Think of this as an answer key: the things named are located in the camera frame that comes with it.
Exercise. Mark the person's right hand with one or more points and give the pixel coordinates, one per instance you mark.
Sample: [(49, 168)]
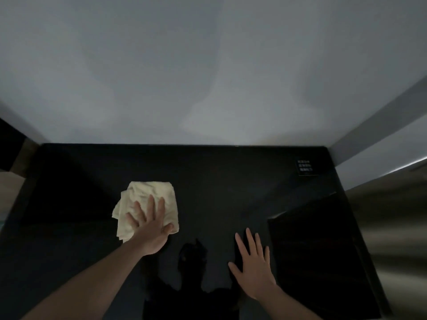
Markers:
[(255, 274)]

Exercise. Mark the person's left hand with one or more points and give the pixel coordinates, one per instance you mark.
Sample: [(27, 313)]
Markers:
[(151, 234)]

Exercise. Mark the small label sticker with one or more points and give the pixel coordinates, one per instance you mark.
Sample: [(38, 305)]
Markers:
[(306, 166)]

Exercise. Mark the person's right little finger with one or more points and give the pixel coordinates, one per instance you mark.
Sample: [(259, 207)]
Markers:
[(267, 257)]

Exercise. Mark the person's right forearm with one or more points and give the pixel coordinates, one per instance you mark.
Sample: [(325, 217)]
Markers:
[(288, 304)]

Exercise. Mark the person's right thumb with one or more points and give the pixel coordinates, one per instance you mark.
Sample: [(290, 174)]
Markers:
[(234, 270)]

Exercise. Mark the person's left little finger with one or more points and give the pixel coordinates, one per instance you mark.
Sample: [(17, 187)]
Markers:
[(131, 221)]

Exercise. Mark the person's left forearm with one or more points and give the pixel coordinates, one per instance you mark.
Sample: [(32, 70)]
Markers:
[(93, 286)]

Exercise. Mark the stainless steel appliance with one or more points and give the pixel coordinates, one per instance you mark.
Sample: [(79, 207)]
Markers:
[(397, 236)]

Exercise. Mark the person's left middle finger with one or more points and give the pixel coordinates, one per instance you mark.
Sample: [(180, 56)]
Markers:
[(151, 209)]

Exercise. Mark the black glossy appliance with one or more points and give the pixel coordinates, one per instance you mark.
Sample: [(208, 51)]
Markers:
[(206, 196)]

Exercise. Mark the cream cleaning cloth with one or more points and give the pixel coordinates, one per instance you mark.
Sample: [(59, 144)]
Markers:
[(150, 193)]

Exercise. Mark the white cabinet side panel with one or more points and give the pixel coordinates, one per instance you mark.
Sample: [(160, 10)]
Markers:
[(377, 143)]

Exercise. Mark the person's right middle finger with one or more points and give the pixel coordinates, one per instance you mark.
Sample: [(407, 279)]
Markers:
[(252, 243)]

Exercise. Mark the person's left thumb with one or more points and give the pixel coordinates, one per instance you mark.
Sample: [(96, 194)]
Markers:
[(168, 228)]

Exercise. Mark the black glossy door panel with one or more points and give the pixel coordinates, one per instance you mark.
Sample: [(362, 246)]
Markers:
[(320, 256)]

